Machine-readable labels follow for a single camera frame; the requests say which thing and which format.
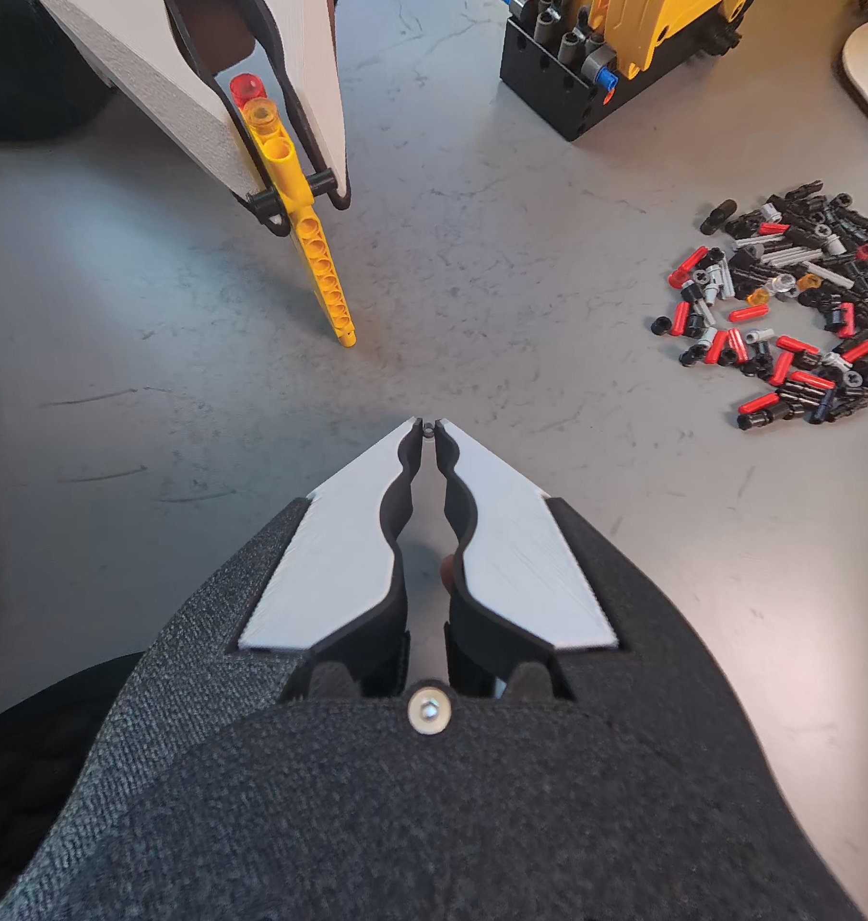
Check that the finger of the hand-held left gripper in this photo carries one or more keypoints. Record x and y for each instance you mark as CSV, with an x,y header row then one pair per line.
x,y
308,65
146,65

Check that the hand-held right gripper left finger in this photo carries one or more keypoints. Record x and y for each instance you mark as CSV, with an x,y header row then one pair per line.
x,y
326,575

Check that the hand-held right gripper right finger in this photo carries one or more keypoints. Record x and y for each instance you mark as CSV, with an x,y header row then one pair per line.
x,y
527,575

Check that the red round lego piece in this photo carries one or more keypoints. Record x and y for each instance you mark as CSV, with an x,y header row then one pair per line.
x,y
247,88

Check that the yellow lego beam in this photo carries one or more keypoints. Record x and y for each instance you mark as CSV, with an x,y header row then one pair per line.
x,y
319,266

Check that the yellow lego model black base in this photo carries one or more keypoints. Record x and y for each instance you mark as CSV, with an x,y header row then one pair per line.
x,y
549,72

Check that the pile of red black lego pins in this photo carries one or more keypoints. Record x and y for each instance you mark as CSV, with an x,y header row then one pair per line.
x,y
801,316

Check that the person's left hand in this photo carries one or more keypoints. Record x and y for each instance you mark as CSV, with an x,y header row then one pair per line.
x,y
211,29

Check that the person's right hand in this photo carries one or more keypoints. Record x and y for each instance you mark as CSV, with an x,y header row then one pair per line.
x,y
448,574

